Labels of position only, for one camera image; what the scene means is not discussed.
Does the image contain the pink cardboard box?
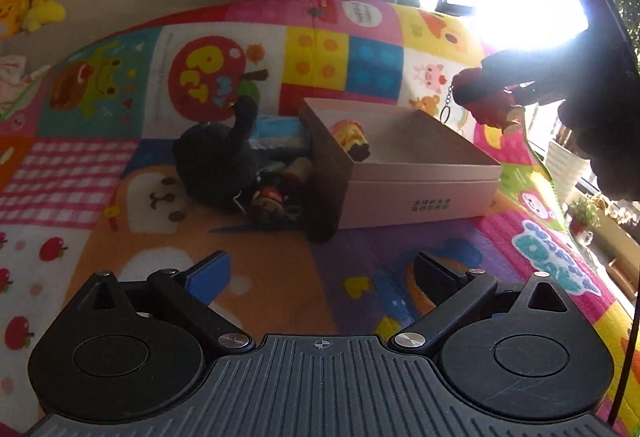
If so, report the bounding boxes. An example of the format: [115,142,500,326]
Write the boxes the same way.
[299,97,503,230]

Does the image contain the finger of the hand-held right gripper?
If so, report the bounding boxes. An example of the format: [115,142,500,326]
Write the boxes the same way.
[481,42,566,86]
[510,87,563,108]

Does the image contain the blue packet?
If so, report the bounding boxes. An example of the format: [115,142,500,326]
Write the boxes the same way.
[250,116,313,155]

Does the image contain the black cable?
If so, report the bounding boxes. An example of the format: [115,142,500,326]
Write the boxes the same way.
[607,297,640,423]

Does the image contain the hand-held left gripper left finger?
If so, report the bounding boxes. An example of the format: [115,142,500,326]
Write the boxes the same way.
[79,251,254,354]

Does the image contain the floral cloth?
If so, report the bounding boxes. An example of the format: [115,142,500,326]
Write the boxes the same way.
[0,54,53,113]

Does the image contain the black plush toy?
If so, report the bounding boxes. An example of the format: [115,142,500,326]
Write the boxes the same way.
[172,96,261,208]

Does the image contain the yellow green plush toy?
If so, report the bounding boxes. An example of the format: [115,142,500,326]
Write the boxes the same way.
[22,0,67,34]

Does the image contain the red figure keychain toy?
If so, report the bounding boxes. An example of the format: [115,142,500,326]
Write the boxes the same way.
[440,67,527,136]

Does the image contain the small potted plant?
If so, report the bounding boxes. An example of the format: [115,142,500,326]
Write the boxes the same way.
[567,194,601,238]

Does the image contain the white flower pot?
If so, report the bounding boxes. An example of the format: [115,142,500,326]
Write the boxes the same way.
[545,140,591,205]

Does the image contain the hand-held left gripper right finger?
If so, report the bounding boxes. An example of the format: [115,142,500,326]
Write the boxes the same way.
[391,250,577,356]

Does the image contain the person's right hand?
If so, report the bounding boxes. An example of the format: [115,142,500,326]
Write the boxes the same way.
[557,104,640,200]

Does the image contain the small mouse figure toy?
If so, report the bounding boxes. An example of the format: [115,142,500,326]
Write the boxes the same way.
[249,187,291,230]

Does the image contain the colourful cartoon play mat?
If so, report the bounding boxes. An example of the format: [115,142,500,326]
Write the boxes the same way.
[0,0,640,437]

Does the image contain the yellow duck plush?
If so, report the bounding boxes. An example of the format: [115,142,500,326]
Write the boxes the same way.
[0,0,31,40]

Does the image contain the pink and yellow figure toy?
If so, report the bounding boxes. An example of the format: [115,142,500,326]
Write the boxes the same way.
[330,117,371,163]

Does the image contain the beige cylinder toy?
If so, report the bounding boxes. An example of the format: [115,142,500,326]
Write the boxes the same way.
[285,156,315,188]

